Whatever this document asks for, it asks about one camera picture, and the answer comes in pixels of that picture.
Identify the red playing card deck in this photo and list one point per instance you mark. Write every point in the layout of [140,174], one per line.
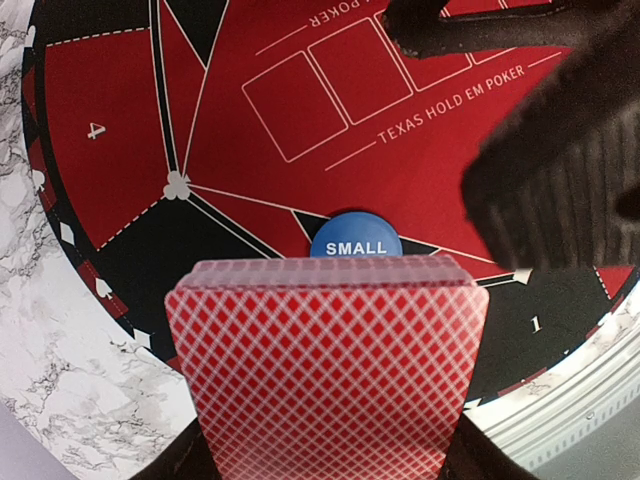
[328,368]

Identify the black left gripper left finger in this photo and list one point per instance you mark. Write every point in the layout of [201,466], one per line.
[187,457]

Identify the aluminium front rail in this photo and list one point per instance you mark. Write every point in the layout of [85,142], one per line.
[545,417]

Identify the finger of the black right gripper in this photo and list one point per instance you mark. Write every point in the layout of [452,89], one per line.
[419,31]
[557,184]

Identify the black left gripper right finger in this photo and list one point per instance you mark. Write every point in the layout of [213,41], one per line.
[473,456]

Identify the blue small blind button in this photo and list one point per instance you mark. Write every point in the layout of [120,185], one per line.
[356,234]

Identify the round red black poker mat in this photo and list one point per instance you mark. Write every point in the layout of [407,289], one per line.
[162,133]

